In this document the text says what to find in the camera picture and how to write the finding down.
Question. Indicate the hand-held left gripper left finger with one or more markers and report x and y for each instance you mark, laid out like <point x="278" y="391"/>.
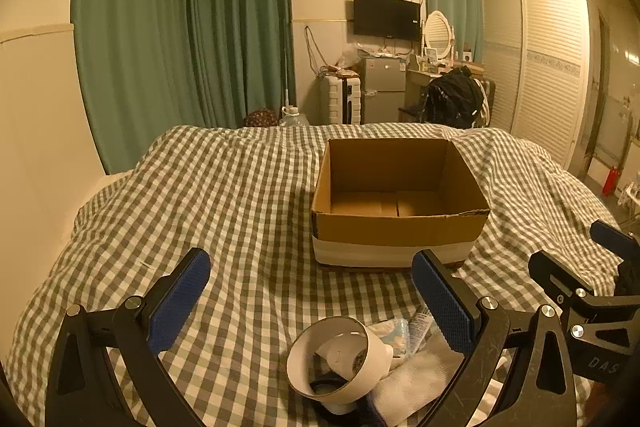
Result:
<point x="180" y="302"/>

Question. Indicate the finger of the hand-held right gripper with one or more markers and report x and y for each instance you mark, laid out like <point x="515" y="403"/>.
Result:
<point x="612" y="234"/>
<point x="560" y="274"/>

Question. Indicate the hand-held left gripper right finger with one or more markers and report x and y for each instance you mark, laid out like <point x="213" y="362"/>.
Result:
<point x="445" y="307"/>

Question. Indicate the paper leaflet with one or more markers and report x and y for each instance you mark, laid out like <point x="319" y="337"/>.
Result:
<point x="420" y="327"/>

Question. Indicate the white tissue pack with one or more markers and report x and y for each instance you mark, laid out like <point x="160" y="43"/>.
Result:
<point x="392" y="334"/>

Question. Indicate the white sock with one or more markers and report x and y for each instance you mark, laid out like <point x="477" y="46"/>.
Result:
<point x="415" y="382"/>

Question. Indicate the brown cardboard box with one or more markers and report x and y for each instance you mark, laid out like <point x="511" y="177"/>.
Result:
<point x="400" y="227"/>

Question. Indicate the red fire extinguisher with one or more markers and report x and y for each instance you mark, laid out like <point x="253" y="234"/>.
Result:
<point x="610" y="182"/>

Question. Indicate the green white checked blanket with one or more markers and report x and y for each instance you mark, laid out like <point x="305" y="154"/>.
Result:
<point x="225" y="207"/>

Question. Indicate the white louvered wardrobe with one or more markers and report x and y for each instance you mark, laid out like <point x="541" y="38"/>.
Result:
<point x="545" y="67"/>

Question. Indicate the brown patterned bag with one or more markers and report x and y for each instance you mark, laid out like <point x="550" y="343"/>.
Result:
<point x="260" y="118"/>

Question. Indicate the clear water jug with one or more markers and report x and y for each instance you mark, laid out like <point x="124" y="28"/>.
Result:
<point x="292" y="118"/>

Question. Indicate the silver mini fridge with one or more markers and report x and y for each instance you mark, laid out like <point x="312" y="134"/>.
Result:
<point x="382" y="89"/>

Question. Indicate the wooden dressing table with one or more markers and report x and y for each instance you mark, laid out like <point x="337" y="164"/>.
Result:
<point x="417" y="79"/>

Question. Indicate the white suitcase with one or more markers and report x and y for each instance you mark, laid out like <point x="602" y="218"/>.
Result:
<point x="337" y="99"/>

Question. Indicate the clear plastic bag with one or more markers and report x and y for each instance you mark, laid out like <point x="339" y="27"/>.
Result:
<point x="352" y="58"/>

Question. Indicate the white oval vanity mirror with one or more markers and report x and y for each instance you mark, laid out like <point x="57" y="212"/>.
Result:
<point x="439" y="29"/>

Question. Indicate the small picture frame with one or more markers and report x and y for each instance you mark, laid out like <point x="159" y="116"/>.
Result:
<point x="430" y="53"/>

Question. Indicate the black wall television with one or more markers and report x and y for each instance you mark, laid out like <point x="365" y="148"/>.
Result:
<point x="385" y="16"/>

